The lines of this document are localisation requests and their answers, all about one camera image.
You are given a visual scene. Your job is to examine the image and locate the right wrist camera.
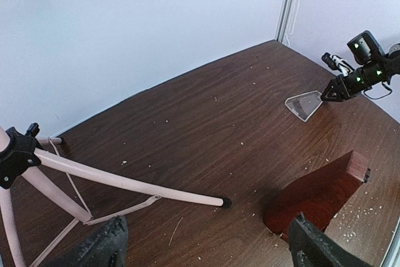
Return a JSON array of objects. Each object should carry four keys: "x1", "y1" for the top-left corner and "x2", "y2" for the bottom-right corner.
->
[{"x1": 321, "y1": 53, "x2": 354, "y2": 76}]

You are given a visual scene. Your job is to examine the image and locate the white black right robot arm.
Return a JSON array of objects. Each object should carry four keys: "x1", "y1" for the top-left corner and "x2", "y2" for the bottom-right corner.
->
[{"x1": 321, "y1": 30, "x2": 399, "y2": 102}]

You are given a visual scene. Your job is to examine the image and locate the right aluminium corner post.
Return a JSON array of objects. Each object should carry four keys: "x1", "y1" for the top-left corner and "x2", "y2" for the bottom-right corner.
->
[{"x1": 275, "y1": 0, "x2": 301, "y2": 46}]

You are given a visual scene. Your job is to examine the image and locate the clear plastic metronome cover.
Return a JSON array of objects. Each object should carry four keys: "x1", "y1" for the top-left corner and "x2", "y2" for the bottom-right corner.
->
[{"x1": 284, "y1": 91, "x2": 323, "y2": 122}]

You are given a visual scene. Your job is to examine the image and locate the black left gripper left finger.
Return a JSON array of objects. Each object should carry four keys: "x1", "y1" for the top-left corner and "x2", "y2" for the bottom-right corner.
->
[{"x1": 46, "y1": 216, "x2": 129, "y2": 267}]

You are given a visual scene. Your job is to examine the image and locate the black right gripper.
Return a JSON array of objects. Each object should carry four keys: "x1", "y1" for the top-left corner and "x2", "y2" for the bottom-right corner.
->
[{"x1": 321, "y1": 69, "x2": 372, "y2": 102}]

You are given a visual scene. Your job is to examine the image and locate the dark red wooden metronome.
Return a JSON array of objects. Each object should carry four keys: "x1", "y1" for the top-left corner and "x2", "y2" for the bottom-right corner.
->
[{"x1": 263, "y1": 151, "x2": 371, "y2": 241}]

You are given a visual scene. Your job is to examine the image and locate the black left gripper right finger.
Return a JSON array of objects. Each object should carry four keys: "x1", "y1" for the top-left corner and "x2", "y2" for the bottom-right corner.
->
[{"x1": 287, "y1": 213, "x2": 369, "y2": 267}]

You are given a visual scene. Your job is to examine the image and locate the pink music stand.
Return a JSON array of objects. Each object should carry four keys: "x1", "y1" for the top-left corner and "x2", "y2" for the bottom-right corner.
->
[{"x1": 0, "y1": 122, "x2": 233, "y2": 267}]

